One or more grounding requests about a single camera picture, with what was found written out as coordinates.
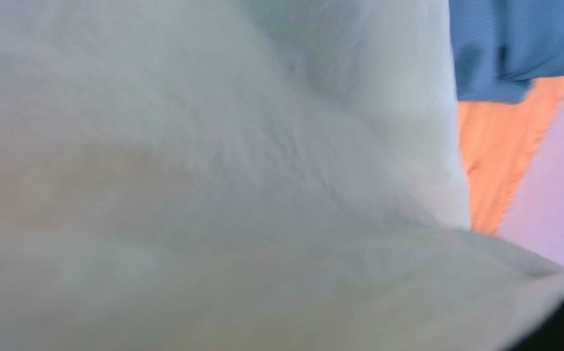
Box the translucent pale green plastic bag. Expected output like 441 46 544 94
0 1 564 350

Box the blue crumpled cloth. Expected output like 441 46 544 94
449 0 564 104

